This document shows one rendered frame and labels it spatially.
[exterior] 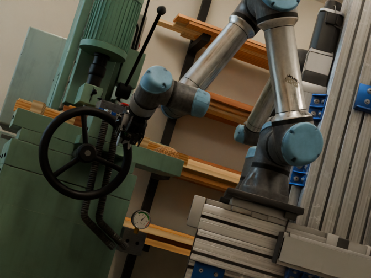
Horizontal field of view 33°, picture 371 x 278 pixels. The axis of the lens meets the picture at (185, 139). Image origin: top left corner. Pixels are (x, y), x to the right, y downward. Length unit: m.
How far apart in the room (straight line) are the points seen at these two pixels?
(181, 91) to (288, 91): 0.30
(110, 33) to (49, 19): 2.48
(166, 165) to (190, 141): 2.54
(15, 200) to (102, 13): 0.73
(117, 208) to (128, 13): 0.70
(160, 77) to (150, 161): 0.61
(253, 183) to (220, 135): 2.96
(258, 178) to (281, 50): 0.38
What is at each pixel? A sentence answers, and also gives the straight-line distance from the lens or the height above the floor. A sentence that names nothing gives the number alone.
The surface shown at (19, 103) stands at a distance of 2.29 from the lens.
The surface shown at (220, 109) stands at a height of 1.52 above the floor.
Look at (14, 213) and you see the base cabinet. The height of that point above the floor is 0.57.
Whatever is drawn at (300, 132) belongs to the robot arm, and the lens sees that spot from 1.73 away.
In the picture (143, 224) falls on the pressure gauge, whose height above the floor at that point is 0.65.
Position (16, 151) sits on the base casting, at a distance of 2.12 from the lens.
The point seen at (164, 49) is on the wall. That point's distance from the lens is 4.80.
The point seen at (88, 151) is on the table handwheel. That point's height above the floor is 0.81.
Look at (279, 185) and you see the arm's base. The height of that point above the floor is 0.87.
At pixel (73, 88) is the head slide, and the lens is 2.41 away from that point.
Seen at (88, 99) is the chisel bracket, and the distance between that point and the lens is 2.28.
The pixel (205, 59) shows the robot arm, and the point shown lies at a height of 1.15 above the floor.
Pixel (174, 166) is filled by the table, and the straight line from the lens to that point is 2.22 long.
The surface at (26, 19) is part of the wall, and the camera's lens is 4.74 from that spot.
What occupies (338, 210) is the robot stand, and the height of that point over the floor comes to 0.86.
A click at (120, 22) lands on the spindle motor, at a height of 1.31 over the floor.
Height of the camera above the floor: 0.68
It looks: 8 degrees up
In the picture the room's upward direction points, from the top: 16 degrees clockwise
